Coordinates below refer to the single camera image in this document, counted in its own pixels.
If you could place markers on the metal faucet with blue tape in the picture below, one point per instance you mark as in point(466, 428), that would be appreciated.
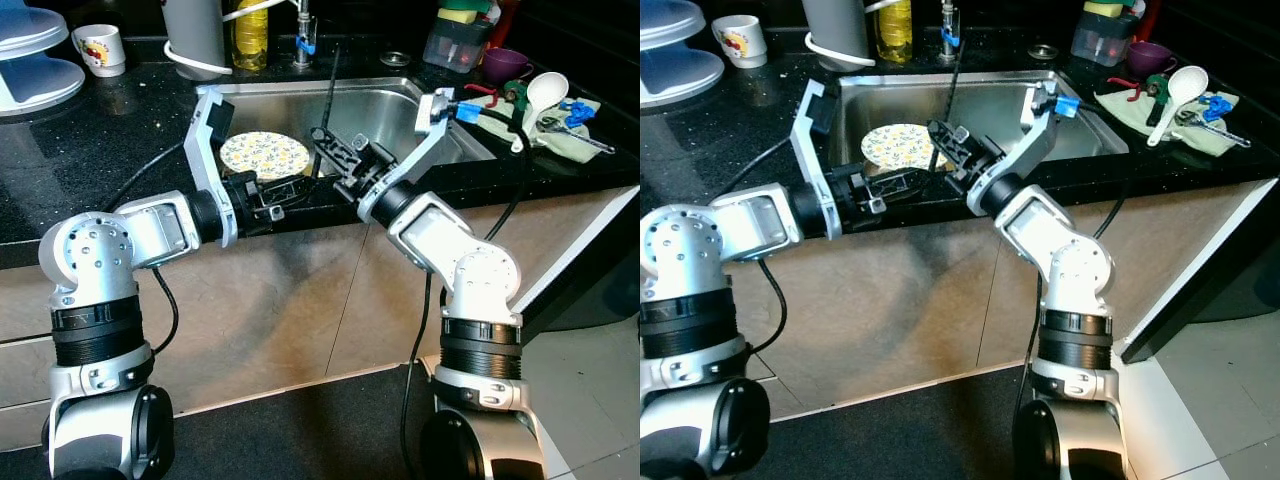
point(948, 40)
point(303, 45)

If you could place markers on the white plastic spoon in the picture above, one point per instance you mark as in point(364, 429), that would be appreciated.
point(548, 90)
point(1187, 83)

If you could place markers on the tall grey cylinder appliance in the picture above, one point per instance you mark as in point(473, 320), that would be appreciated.
point(835, 25)
point(195, 30)

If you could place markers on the yellow green sponge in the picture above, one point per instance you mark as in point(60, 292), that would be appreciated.
point(1103, 10)
point(460, 15)

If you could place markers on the metal utensil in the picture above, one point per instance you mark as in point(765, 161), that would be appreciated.
point(1230, 137)
point(590, 143)

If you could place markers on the purple cup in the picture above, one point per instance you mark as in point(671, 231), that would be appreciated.
point(505, 65)
point(1150, 58)

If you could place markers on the clear plastic container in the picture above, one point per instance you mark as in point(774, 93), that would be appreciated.
point(460, 45)
point(1105, 40)

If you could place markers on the stainless steel sink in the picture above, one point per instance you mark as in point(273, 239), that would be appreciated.
point(370, 110)
point(1000, 105)

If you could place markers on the white yellow floral plate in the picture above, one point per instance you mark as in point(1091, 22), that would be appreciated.
point(262, 155)
point(900, 147)

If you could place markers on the thin black stick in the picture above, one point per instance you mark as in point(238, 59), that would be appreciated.
point(330, 90)
point(954, 75)

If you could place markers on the small blue plastic item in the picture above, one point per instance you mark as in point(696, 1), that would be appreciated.
point(1218, 105)
point(578, 110)

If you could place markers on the red plastic item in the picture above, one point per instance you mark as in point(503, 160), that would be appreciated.
point(503, 20)
point(1148, 18)

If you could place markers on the dark green tool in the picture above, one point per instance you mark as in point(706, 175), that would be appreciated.
point(1159, 95)
point(516, 98)

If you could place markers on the yellow oil bottle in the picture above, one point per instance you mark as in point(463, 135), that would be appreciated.
point(250, 40)
point(893, 35)

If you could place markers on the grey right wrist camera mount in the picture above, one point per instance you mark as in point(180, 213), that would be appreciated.
point(1030, 145)
point(415, 160)

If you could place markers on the pale green cloth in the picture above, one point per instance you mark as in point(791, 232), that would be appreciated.
point(1130, 115)
point(560, 140)

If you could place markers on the black cabinet with white edge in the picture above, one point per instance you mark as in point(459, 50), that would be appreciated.
point(1230, 270)
point(600, 280)

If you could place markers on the white printed mug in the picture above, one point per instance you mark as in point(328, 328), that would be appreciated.
point(740, 45)
point(100, 55)

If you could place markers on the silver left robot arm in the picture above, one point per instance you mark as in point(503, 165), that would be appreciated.
point(690, 245)
point(90, 250)

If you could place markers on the white two-tier round rack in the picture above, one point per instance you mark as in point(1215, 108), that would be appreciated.
point(675, 75)
point(40, 85)

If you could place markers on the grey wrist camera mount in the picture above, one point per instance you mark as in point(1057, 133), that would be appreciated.
point(415, 160)
point(1030, 145)
point(205, 150)
point(815, 150)

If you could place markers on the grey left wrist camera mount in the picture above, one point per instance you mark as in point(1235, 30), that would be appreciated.
point(815, 150)
point(205, 150)

